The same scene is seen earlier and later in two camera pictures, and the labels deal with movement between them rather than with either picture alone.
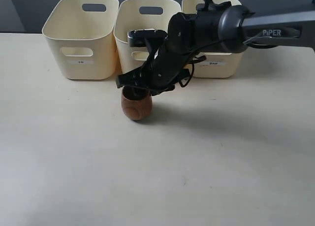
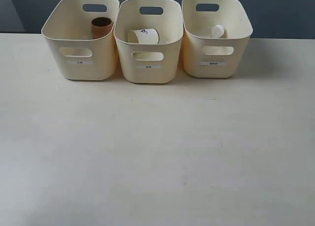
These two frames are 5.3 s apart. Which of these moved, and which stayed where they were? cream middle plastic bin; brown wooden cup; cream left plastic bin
Moved: brown wooden cup
Stayed: cream middle plastic bin; cream left plastic bin
